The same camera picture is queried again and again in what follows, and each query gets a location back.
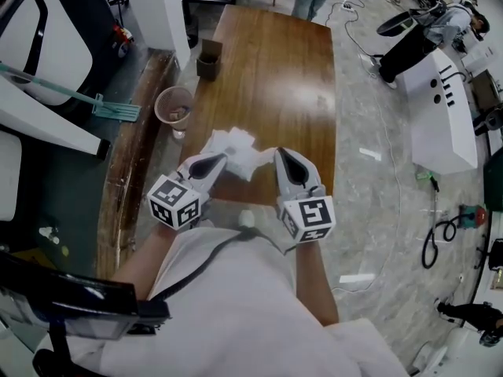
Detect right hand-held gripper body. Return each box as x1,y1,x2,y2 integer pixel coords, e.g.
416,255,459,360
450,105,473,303
277,184,336,243

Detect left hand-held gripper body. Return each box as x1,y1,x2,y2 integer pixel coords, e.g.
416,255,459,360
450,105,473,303
147,162,215,231

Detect white cloth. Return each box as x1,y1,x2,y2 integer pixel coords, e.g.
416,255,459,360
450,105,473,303
251,149,277,173

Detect person's left forearm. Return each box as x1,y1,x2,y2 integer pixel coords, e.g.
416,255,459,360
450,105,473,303
111,221,185,302

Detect person's right forearm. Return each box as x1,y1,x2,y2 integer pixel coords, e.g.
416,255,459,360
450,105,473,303
294,240,340,328

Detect worn wooden step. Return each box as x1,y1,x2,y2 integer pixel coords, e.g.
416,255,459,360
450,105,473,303
95,48,180,281

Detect pink plastic wastebasket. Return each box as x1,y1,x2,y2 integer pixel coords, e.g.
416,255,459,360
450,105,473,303
153,86,195,132

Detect teal flat mop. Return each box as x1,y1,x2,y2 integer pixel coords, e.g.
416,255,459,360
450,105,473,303
0,63,142,124

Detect person in white shirt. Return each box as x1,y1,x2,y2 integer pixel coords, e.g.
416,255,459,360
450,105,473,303
37,225,409,377

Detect small clear plastic bottle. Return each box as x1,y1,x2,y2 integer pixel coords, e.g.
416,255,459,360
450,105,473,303
38,225,61,246

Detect white kitchen counter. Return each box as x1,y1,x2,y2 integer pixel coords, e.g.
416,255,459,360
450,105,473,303
398,47,479,177

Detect black monitor screen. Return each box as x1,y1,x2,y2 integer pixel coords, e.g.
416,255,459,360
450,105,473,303
0,249,171,343

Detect red fire extinguisher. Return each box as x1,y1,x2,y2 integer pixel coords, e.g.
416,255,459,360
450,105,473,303
112,22,135,43

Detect green and red vacuum cleaner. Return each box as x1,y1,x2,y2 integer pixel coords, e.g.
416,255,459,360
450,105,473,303
415,170,490,269

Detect white air purifier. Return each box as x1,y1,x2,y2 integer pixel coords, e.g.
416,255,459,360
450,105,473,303
0,130,23,221

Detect black frying pan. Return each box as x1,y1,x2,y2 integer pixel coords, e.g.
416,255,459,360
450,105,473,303
376,10,414,37

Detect dark green cabinet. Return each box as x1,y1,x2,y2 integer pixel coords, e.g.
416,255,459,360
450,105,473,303
483,156,503,213

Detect white plastic seat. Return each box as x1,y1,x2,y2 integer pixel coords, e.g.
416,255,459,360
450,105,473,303
411,327,475,375

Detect black monitor mount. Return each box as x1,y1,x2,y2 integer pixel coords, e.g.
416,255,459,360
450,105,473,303
33,324,75,377

